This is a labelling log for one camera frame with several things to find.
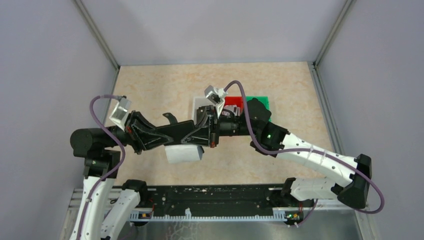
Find black leather card holder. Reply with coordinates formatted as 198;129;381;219
157;112;195;146

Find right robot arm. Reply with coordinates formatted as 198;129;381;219
181;98;372;210

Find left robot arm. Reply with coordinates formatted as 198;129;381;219
70;111;175;240

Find white cards in red bin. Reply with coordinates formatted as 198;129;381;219
221;105;241;117

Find white plastic bin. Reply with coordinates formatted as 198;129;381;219
192;96;213;122

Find red plastic bin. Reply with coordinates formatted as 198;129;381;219
224;96;244;115

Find green plastic bin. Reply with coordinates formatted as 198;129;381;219
246;97;272;122

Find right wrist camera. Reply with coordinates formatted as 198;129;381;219
204;85;228;115

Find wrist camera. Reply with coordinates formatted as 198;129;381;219
204;85;228;115
109;96;132;131

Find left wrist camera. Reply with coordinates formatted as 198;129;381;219
109;96;132;131

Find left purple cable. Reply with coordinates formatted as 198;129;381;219
74;95;128;240

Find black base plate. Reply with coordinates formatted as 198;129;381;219
137;183;314;217

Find aluminium frame rail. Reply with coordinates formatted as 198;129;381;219
71;183;364;229

